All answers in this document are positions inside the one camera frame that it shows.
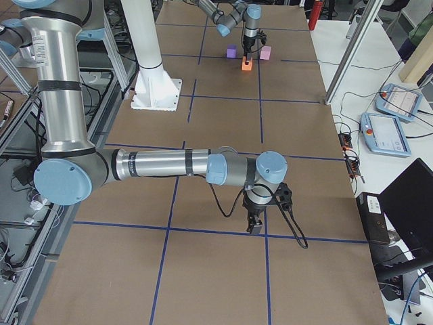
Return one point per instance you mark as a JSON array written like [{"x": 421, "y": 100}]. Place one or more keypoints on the black laptop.
[{"x": 407, "y": 203}]

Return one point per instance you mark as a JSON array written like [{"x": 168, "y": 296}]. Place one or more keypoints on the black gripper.
[{"x": 248, "y": 44}]

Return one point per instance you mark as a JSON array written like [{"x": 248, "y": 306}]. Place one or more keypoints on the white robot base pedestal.
[{"x": 154, "y": 89}]

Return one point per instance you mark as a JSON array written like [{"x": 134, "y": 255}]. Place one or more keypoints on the aluminium frame post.
[{"x": 358, "y": 30}]

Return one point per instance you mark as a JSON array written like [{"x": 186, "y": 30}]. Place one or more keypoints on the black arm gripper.
[{"x": 253, "y": 209}]

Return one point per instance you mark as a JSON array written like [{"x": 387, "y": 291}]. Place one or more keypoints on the red cylinder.
[{"x": 315, "y": 14}]

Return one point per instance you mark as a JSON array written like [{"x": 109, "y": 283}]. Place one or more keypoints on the pink foam cube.
[{"x": 265, "y": 52}]

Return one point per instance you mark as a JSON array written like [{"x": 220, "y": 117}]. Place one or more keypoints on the near blue teach pendant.
[{"x": 383, "y": 134}]

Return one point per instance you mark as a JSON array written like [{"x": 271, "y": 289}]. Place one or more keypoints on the blue teach pendant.
[
  {"x": 383, "y": 134},
  {"x": 398, "y": 101}
]

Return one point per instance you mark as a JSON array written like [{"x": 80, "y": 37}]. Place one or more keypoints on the purple foam cube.
[{"x": 231, "y": 51}]

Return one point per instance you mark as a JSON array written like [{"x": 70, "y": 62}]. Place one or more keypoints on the orange foam cube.
[{"x": 246, "y": 67}]

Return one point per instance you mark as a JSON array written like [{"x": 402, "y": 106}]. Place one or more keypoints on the black computer box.
[{"x": 372, "y": 218}]

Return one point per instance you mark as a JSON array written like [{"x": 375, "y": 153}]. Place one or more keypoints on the far blue teach pendant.
[{"x": 398, "y": 101}]

